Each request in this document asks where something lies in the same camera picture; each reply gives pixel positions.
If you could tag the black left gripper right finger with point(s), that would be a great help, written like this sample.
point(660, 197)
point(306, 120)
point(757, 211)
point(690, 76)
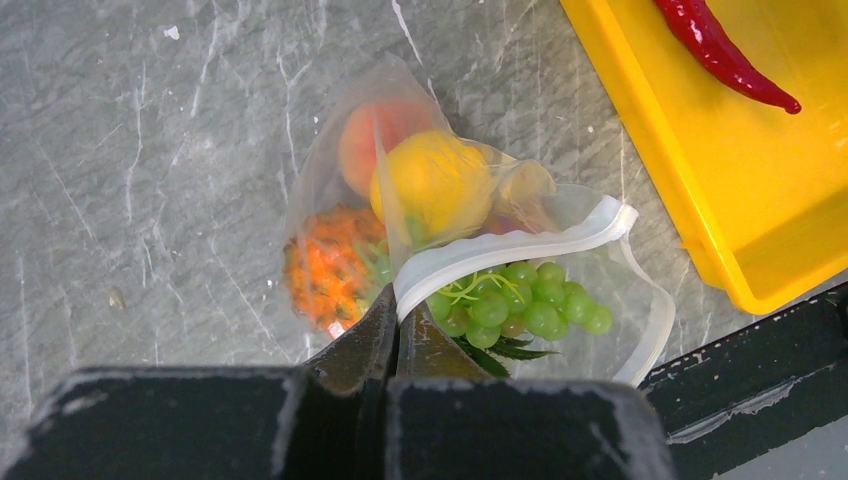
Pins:
point(463, 428)

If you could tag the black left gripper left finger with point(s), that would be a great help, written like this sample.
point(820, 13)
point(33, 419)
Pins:
point(317, 420)

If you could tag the green toy grape bunch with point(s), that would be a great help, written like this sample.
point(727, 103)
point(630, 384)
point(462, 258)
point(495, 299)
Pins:
point(502, 309)

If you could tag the orange toy pineapple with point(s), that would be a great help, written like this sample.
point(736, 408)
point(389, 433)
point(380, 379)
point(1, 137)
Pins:
point(335, 268)

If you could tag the clear zip top bag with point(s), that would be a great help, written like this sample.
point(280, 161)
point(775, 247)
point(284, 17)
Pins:
point(584, 231)

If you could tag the purple toy sweet potato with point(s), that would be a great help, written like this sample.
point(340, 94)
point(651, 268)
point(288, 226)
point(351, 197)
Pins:
point(500, 224)

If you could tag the yellow toy pear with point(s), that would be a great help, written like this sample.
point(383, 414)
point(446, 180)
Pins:
point(440, 189)

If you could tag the pink toy peach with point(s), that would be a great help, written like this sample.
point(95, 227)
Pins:
point(396, 119)

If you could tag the yellow plastic tray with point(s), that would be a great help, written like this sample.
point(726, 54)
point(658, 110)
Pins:
point(758, 196)

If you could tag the red toy chili pepper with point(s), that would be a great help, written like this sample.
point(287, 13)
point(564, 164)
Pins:
point(694, 25)

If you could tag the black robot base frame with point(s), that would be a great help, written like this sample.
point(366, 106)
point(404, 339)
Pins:
point(766, 402)

